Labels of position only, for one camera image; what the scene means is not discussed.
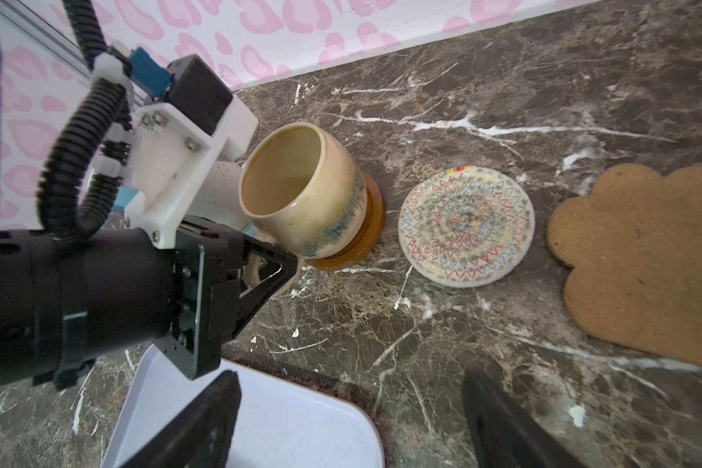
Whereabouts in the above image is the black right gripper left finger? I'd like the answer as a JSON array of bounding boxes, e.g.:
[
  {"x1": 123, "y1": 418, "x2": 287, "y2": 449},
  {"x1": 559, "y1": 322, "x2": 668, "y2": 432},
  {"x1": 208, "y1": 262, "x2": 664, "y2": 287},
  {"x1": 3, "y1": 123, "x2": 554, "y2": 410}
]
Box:
[{"x1": 124, "y1": 370, "x2": 242, "y2": 467}]

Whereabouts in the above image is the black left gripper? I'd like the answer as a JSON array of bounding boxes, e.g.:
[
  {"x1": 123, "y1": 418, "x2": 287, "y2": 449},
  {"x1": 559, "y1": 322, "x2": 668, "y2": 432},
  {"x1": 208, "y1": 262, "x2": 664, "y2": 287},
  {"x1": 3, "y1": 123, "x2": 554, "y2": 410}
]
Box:
[{"x1": 0, "y1": 216, "x2": 298, "y2": 389}]

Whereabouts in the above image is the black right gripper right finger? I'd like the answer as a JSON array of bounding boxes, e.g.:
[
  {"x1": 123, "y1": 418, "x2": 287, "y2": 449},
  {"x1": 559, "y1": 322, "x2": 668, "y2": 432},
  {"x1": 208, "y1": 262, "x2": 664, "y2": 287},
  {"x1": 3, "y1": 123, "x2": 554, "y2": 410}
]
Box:
[{"x1": 461, "y1": 367, "x2": 583, "y2": 468}]

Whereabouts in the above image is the yellow beige mug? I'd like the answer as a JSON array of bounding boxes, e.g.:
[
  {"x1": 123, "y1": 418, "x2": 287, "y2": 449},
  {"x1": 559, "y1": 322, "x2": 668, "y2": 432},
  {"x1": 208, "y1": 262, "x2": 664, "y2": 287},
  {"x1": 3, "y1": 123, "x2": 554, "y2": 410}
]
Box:
[{"x1": 239, "y1": 122, "x2": 372, "y2": 267}]

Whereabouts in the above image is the brown wooden round coaster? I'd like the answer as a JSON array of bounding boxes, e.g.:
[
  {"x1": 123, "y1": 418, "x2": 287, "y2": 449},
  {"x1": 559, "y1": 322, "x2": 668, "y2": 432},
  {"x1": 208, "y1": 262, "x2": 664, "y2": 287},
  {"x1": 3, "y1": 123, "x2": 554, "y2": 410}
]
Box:
[{"x1": 307, "y1": 173, "x2": 386, "y2": 272}]

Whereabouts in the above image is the multicolour braided round coaster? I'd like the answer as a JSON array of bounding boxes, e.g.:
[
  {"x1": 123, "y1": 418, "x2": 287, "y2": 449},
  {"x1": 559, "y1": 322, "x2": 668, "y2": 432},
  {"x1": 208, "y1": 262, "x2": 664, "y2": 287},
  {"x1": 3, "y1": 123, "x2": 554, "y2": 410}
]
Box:
[{"x1": 398, "y1": 166, "x2": 535, "y2": 289}]

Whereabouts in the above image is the brown flower cork coaster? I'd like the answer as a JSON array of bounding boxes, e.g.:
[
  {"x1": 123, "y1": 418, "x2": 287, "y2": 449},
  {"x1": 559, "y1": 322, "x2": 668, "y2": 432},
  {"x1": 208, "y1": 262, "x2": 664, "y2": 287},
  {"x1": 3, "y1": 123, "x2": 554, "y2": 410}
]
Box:
[{"x1": 546, "y1": 164, "x2": 702, "y2": 367}]

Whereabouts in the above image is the white speckled mug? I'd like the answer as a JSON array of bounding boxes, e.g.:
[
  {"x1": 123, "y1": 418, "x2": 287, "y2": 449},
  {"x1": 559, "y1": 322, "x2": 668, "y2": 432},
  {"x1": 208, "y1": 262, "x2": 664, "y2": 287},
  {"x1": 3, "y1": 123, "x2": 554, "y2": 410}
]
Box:
[{"x1": 187, "y1": 161, "x2": 255, "y2": 236}]

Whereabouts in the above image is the light blue mug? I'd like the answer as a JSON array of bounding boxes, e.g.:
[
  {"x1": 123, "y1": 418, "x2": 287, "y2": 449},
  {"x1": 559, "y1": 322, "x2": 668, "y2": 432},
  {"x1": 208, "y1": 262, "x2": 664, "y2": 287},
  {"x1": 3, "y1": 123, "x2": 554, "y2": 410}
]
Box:
[{"x1": 112, "y1": 186, "x2": 138, "y2": 213}]

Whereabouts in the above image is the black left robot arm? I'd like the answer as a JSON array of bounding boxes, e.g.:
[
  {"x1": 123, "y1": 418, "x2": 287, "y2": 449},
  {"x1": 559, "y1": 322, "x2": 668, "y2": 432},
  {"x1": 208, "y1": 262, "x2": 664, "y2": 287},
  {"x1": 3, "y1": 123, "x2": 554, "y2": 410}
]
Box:
[{"x1": 0, "y1": 1, "x2": 298, "y2": 390}]

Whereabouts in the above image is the lilac plastic tray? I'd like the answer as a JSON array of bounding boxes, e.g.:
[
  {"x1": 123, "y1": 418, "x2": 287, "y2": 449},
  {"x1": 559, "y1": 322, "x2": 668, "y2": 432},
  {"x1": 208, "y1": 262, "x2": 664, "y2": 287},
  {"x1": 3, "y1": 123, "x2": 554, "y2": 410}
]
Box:
[{"x1": 103, "y1": 346, "x2": 385, "y2": 467}]

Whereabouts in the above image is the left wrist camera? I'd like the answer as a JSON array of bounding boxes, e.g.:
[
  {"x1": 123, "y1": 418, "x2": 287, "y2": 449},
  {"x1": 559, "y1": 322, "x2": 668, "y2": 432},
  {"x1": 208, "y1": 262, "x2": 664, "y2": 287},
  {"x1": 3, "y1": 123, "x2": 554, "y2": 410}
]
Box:
[{"x1": 92, "y1": 48, "x2": 259, "y2": 250}]

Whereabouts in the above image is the left black corrugated cable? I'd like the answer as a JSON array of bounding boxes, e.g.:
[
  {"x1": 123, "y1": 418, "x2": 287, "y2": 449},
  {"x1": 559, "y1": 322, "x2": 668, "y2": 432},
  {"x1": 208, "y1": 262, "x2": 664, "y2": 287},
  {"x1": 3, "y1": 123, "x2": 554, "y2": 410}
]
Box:
[{"x1": 36, "y1": 0, "x2": 135, "y2": 242}]

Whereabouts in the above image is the aluminium frame struts left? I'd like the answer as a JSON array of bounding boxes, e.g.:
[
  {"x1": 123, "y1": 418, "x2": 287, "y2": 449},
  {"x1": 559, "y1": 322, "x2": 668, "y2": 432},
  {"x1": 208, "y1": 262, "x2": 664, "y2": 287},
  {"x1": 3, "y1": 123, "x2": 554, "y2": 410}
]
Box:
[{"x1": 0, "y1": 0, "x2": 147, "y2": 109}]

